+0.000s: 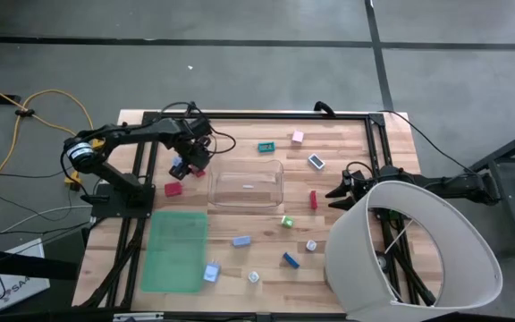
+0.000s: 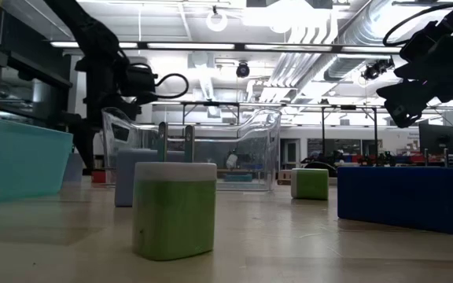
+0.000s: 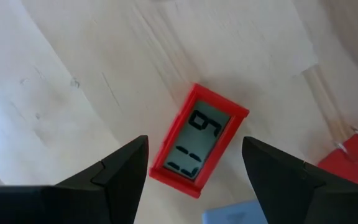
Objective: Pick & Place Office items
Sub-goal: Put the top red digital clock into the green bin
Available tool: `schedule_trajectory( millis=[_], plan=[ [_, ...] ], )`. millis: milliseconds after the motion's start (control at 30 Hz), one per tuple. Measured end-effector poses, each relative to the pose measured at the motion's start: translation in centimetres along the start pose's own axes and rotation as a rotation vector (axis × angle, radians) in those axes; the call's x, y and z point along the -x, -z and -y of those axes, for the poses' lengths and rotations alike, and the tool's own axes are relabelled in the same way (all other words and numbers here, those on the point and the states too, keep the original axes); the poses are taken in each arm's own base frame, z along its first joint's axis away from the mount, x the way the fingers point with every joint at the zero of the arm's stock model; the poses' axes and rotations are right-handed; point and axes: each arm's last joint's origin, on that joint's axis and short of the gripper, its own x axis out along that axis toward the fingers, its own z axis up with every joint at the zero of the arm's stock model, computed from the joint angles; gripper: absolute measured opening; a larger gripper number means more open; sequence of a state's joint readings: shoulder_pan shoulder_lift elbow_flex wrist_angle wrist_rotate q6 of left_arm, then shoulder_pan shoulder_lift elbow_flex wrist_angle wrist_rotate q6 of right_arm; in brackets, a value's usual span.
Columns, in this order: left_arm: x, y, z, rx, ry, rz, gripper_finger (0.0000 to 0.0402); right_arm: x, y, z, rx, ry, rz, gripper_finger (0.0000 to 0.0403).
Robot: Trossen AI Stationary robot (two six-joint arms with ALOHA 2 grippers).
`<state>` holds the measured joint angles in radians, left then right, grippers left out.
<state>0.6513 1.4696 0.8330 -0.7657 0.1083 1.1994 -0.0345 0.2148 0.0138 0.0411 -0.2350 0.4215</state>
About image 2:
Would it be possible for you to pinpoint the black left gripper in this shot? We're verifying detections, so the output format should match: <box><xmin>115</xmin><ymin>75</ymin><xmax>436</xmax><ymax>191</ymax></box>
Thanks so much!
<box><xmin>59</xmin><ymin>54</ymin><xmax>141</xmax><ymax>174</ymax></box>

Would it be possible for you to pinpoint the blue multiport USB charger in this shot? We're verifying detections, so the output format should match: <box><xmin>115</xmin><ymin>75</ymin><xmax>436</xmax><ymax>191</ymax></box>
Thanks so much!
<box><xmin>114</xmin><ymin>148</ymin><xmax>186</xmax><ymax>208</ymax></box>

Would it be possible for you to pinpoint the blue rectangular block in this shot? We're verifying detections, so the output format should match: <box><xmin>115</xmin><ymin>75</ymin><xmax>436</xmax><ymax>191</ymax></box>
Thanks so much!
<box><xmin>336</xmin><ymin>165</ymin><xmax>453</xmax><ymax>236</ymax></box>

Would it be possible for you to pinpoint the green white wall charger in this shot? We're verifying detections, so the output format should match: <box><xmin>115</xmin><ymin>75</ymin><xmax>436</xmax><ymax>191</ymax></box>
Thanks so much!
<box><xmin>132</xmin><ymin>121</ymin><xmax>218</xmax><ymax>262</ymax></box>
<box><xmin>290</xmin><ymin>167</ymin><xmax>330</xmax><ymax>201</ymax></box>

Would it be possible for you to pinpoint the teal square framed item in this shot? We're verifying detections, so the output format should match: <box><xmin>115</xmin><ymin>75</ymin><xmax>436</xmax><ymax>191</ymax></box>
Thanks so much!
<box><xmin>223</xmin><ymin>172</ymin><xmax>253</xmax><ymax>183</ymax></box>

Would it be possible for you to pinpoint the small blue plug charger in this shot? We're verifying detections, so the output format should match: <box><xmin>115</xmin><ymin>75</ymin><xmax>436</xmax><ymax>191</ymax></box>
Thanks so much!
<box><xmin>63</xmin><ymin>153</ymin><xmax>85</xmax><ymax>184</ymax></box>

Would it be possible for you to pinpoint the black ceiling spotlight cluster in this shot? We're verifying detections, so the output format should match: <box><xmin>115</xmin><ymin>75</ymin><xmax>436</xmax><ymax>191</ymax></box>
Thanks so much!
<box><xmin>361</xmin><ymin>57</ymin><xmax>396</xmax><ymax>82</ymax></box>

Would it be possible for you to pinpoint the black computer monitor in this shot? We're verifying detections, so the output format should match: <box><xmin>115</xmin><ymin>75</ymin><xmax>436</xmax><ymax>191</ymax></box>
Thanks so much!
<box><xmin>418</xmin><ymin>123</ymin><xmax>453</xmax><ymax>156</ymax></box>

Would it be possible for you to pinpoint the teal translucent plastic tray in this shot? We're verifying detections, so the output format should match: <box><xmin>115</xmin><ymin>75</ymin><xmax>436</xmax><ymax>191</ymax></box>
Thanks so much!
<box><xmin>0</xmin><ymin>113</ymin><xmax>74</xmax><ymax>204</ymax></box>

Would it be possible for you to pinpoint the clear plastic bin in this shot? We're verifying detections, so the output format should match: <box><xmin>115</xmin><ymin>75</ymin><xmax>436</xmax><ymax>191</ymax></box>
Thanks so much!
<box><xmin>100</xmin><ymin>106</ymin><xmax>283</xmax><ymax>193</ymax></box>

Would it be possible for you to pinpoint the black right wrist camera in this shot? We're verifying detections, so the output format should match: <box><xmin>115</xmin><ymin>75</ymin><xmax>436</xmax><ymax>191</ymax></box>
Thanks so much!
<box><xmin>399</xmin><ymin>20</ymin><xmax>450</xmax><ymax>60</ymax></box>

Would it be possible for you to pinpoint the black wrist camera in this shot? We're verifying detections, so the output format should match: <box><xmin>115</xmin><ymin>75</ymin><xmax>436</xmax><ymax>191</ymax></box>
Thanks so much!
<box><xmin>399</xmin><ymin>20</ymin><xmax>450</xmax><ymax>60</ymax></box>
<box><xmin>126</xmin><ymin>64</ymin><xmax>160</xmax><ymax>106</ymax></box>

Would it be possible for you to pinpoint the black right camera cable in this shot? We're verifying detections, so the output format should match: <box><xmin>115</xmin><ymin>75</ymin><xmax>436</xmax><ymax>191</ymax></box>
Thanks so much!
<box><xmin>381</xmin><ymin>2</ymin><xmax>453</xmax><ymax>48</ymax></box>

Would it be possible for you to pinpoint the black camera cable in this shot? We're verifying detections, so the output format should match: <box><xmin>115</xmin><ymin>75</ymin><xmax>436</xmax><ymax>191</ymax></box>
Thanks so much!
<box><xmin>153</xmin><ymin>72</ymin><xmax>190</xmax><ymax>100</ymax></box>
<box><xmin>381</xmin><ymin>2</ymin><xmax>453</xmax><ymax>48</ymax></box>

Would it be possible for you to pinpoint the silver ventilation duct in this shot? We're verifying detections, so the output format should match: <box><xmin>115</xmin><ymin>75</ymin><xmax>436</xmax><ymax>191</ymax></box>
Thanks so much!
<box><xmin>322</xmin><ymin>0</ymin><xmax>453</xmax><ymax>83</ymax></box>

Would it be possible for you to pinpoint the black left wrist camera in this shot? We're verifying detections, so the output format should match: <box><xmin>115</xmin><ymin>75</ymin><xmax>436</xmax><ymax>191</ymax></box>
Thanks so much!
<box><xmin>126</xmin><ymin>64</ymin><xmax>160</xmax><ymax>106</ymax></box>

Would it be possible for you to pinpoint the black left camera cable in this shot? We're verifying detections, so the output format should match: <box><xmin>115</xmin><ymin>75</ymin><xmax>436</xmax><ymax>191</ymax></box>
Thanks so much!
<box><xmin>153</xmin><ymin>72</ymin><xmax>190</xmax><ymax>100</ymax></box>

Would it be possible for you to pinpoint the ceiling light rail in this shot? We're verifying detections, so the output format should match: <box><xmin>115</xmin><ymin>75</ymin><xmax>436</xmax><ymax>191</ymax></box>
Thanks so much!
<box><xmin>49</xmin><ymin>40</ymin><xmax>405</xmax><ymax>53</ymax></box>

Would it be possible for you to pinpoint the black ceiling dome camera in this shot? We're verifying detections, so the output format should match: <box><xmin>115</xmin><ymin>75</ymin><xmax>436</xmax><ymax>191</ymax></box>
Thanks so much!
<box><xmin>235</xmin><ymin>61</ymin><xmax>251</xmax><ymax>79</ymax></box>

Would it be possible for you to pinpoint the white ring light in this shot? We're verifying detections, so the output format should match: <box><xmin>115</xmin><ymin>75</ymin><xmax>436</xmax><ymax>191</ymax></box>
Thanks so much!
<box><xmin>205</xmin><ymin>6</ymin><xmax>229</xmax><ymax>33</ymax></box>

